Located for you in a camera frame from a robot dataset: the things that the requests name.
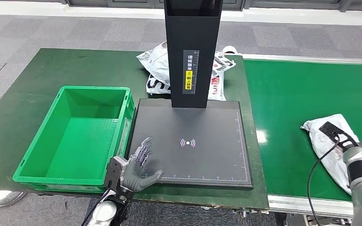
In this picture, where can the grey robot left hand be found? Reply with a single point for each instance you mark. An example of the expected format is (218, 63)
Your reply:
(134, 179)

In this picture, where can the grey poly mailer parcel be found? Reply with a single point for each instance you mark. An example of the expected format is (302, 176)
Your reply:
(334, 168)

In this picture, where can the green conveyor belt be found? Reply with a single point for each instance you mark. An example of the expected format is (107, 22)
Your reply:
(293, 93)

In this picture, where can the black inbound scanner machine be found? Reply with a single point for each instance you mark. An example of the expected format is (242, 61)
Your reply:
(192, 31)

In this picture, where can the green plastic crate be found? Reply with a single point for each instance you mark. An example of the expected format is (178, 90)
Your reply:
(74, 149)

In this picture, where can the white printed plastic bag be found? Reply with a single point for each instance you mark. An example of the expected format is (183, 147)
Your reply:
(154, 62)

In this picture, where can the black and yellow label strip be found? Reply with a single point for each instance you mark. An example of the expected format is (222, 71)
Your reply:
(190, 71)

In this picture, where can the metal barrier stanchion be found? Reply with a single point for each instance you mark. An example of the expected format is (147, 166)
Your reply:
(0, 198)

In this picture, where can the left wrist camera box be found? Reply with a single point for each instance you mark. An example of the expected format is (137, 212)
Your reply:
(116, 174)

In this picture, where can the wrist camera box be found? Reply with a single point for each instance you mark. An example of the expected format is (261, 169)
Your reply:
(116, 174)
(327, 128)

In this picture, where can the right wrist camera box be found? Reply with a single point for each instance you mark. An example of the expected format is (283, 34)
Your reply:
(327, 128)

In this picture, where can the dark window frame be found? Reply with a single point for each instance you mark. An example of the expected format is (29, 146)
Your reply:
(131, 3)

